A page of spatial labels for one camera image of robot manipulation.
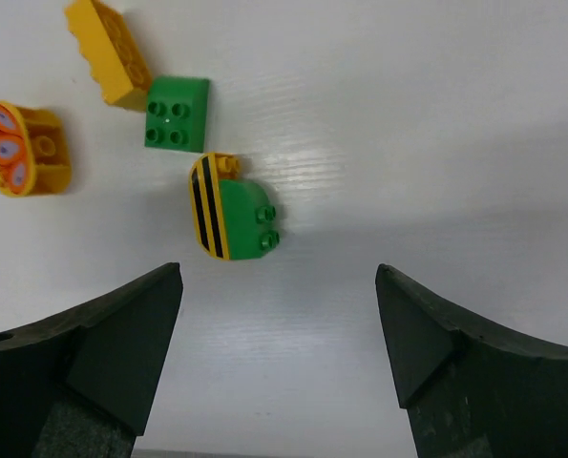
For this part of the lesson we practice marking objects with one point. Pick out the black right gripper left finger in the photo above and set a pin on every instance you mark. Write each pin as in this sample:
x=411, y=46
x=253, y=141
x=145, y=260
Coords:
x=82, y=382

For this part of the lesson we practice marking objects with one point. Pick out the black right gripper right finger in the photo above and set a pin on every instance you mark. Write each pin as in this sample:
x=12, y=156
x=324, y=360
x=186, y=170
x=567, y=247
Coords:
x=471, y=387

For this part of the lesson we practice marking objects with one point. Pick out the yellow striped green bee lego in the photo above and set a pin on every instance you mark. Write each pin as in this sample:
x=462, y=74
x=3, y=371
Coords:
x=234, y=218

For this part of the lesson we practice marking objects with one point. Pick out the yellow butterfly lego piece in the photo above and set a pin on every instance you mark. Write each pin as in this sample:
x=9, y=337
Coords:
x=34, y=155

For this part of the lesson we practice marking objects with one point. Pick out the green square lego brick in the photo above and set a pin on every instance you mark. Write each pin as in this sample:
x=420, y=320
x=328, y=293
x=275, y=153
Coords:
x=176, y=113

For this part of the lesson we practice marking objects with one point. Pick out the yellow rectangular lego brick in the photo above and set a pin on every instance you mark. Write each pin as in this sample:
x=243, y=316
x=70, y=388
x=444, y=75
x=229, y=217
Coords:
x=116, y=64

